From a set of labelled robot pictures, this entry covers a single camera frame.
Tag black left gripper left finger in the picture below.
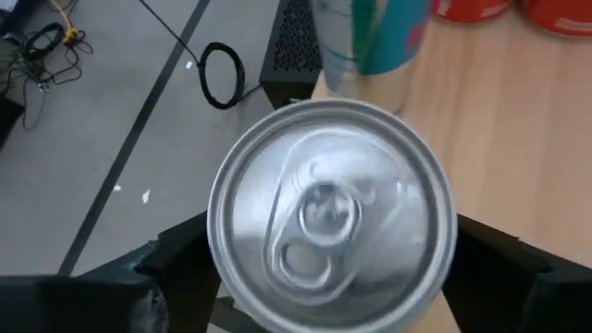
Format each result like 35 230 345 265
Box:
0 210 222 333

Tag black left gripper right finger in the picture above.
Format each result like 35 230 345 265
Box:
442 214 592 333

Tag green Sprite can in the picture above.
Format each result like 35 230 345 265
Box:
206 98 459 333

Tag orange Fanta can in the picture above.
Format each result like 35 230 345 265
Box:
430 0 514 24
520 0 592 38

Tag blue silver Red Bull can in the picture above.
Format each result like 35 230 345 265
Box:
310 0 432 115

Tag wooden shelf black legs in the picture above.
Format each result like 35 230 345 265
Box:
310 0 592 333

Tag black computer tower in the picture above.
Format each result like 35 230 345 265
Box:
258 0 325 110

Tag black coiled cable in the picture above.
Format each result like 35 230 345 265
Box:
138 0 265 111

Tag black cable tangle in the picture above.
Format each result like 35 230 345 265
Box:
0 0 93 133

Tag yellow plug cable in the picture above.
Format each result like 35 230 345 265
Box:
45 0 87 47

